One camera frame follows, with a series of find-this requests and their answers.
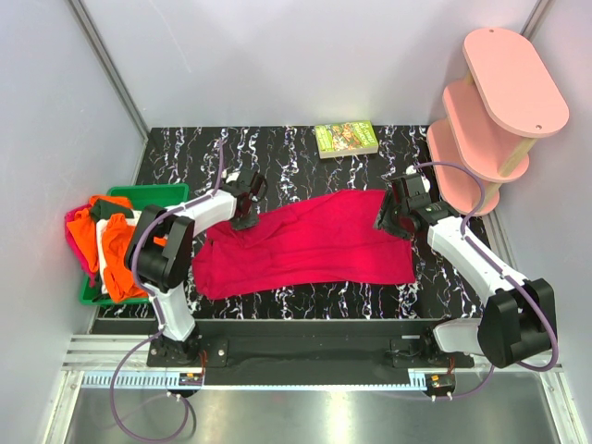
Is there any crimson red t shirt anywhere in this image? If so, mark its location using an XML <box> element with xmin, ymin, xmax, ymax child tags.
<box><xmin>192</xmin><ymin>190</ymin><xmax>415</xmax><ymax>300</ymax></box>

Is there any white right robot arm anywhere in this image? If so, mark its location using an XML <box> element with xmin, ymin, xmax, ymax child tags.
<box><xmin>375</xmin><ymin>174</ymin><xmax>558</xmax><ymax>368</ymax></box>

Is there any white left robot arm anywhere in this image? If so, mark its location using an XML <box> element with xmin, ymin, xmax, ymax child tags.
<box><xmin>124</xmin><ymin>170</ymin><xmax>268</xmax><ymax>366</ymax></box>

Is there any green paperback book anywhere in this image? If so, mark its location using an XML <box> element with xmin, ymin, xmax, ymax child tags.
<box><xmin>314</xmin><ymin>121</ymin><xmax>379</xmax><ymax>159</ymax></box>

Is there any green plastic bin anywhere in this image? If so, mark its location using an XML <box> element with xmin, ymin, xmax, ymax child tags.
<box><xmin>79</xmin><ymin>183</ymin><xmax>190</xmax><ymax>307</ymax></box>

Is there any pink three tier shelf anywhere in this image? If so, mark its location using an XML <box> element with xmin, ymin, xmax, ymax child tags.
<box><xmin>426</xmin><ymin>28</ymin><xmax>570</xmax><ymax>216</ymax></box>

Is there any orange t shirt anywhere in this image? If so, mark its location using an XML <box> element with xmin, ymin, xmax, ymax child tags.
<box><xmin>65</xmin><ymin>195</ymin><xmax>147</xmax><ymax>303</ymax></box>

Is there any dark green t shirt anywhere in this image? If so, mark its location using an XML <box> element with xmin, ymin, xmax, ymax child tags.
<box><xmin>89</xmin><ymin>199</ymin><xmax>134</xmax><ymax>222</ymax></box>

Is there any pink t shirt in bin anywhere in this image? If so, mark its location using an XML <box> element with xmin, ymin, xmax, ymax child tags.
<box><xmin>64</xmin><ymin>203</ymin><xmax>98</xmax><ymax>288</ymax></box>

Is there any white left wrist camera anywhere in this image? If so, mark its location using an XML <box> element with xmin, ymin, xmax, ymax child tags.
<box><xmin>223</xmin><ymin>171</ymin><xmax>240</xmax><ymax>184</ymax></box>

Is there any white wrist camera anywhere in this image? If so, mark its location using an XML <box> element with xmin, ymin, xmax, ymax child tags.
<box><xmin>223</xmin><ymin>171</ymin><xmax>240</xmax><ymax>184</ymax></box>
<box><xmin>405</xmin><ymin>166</ymin><xmax>429</xmax><ymax>182</ymax></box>

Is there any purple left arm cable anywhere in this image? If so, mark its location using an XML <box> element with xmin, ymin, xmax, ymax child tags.
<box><xmin>108</xmin><ymin>138</ymin><xmax>228</xmax><ymax>440</ymax></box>

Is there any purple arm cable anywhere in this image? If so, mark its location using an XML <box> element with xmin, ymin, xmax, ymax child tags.
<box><xmin>406</xmin><ymin>160</ymin><xmax>561</xmax><ymax>400</ymax></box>
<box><xmin>108</xmin><ymin>138</ymin><xmax>228</xmax><ymax>440</ymax></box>

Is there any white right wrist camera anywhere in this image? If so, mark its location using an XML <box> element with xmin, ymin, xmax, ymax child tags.
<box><xmin>405</xmin><ymin>166</ymin><xmax>429</xmax><ymax>182</ymax></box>

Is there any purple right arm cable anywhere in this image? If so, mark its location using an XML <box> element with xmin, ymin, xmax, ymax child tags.
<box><xmin>406</xmin><ymin>160</ymin><xmax>561</xmax><ymax>400</ymax></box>

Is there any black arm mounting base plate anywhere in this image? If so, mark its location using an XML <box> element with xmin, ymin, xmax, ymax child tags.
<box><xmin>147</xmin><ymin>319</ymin><xmax>474</xmax><ymax>368</ymax></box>

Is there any aluminium frame rail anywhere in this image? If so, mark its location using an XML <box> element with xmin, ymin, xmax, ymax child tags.
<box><xmin>66</xmin><ymin>0</ymin><xmax>150</xmax><ymax>142</ymax></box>

